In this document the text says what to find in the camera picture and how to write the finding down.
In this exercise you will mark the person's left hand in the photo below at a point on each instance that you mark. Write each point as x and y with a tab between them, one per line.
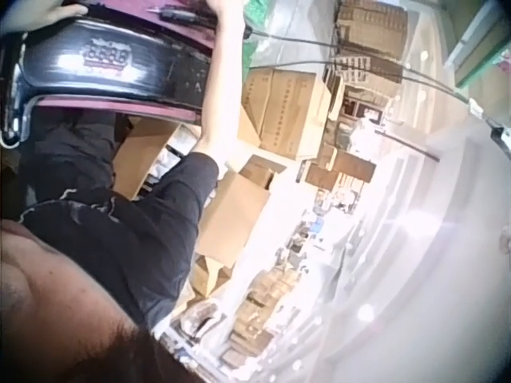
48	16

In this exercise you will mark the black appliance with display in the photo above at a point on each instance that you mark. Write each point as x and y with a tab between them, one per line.
131	64

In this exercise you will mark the black electric screwdriver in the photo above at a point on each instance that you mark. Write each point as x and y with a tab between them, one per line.
181	12

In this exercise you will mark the person's legs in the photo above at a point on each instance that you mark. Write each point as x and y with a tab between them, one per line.
80	151

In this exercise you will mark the plain cardboard box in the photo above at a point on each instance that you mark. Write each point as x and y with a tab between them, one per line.
141	159

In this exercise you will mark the green plastic sheet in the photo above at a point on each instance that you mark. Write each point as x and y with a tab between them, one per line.
249	48

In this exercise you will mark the narrow printed cardboard carton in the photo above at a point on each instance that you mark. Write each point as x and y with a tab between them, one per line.
253	107

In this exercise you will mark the large printed cardboard carton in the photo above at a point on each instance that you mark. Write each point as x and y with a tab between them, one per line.
295	115

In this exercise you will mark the open cardboard box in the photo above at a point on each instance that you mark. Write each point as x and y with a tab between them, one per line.
231	215

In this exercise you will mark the small cardboard box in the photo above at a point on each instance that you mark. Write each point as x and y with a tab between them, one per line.
211	277

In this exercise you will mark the dark brown cardboard boxes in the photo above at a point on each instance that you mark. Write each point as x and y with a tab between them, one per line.
347	167

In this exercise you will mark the heap of packed goods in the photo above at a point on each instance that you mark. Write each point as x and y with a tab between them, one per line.
259	303

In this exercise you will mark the green framed board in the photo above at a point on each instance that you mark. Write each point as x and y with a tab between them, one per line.
479	44

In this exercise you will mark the silver metal frame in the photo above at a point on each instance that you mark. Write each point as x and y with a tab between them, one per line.
22	119

